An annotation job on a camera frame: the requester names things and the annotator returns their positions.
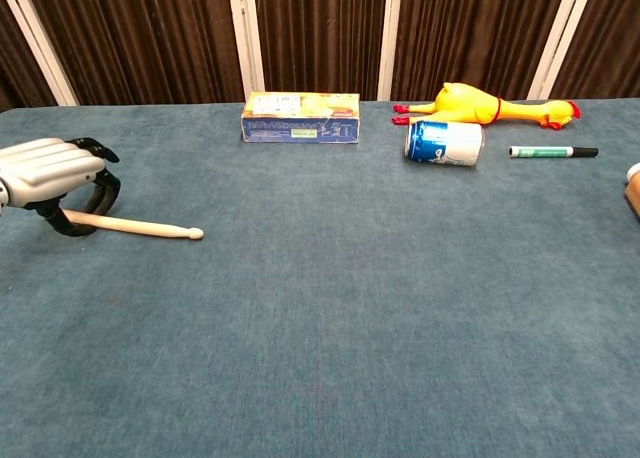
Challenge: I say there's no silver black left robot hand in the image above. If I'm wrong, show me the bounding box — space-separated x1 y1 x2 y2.
0 136 122 239

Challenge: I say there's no light wooden drumstick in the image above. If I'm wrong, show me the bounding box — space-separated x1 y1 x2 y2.
62 208 205 241

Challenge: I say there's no brown pleated curtain panel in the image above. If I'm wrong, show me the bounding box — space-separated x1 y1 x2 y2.
549 0 640 101
253 0 389 102
392 0 571 102
0 0 57 112
22 0 245 107

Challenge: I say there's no blue and yellow cardboard box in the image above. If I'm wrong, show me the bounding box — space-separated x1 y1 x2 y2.
241 91 361 145

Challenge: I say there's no blue table cloth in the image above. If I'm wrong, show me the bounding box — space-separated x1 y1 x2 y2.
0 97 640 458

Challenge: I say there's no blue and white drink can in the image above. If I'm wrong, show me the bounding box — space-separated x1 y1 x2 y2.
403 119 486 168

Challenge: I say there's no yellow rubber chicken toy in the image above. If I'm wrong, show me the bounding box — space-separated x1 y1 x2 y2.
392 81 583 130

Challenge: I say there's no green marker with black cap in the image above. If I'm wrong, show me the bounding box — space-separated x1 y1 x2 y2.
508 145 600 159

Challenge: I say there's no brown bottle with white cap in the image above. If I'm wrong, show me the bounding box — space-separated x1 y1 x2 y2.
624 161 640 219

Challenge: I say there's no white screen frame post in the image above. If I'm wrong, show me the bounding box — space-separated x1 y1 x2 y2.
376 0 404 102
0 0 80 107
526 0 599 101
226 0 266 102

